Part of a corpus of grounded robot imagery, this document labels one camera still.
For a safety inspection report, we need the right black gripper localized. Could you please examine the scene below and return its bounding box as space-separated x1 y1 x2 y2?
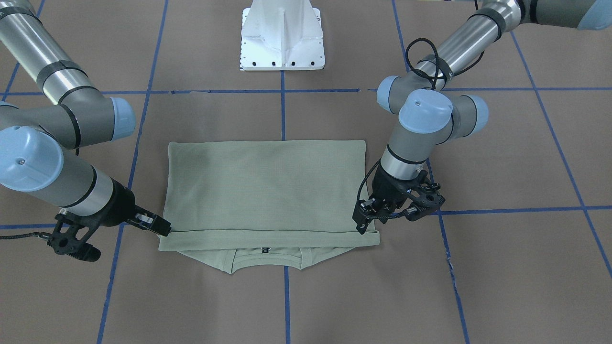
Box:
48 184 171 262

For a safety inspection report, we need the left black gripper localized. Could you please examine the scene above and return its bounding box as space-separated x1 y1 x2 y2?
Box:
352 167 445 235

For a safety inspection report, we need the olive green long-sleeve shirt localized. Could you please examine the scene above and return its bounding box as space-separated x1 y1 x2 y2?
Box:
159 140 380 274

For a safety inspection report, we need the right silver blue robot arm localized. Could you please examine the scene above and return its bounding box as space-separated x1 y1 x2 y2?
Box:
0 0 171 262

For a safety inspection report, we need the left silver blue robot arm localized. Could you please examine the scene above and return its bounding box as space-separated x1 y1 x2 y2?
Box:
352 0 611 235

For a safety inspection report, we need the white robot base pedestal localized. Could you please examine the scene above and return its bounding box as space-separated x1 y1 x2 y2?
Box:
239 0 326 71

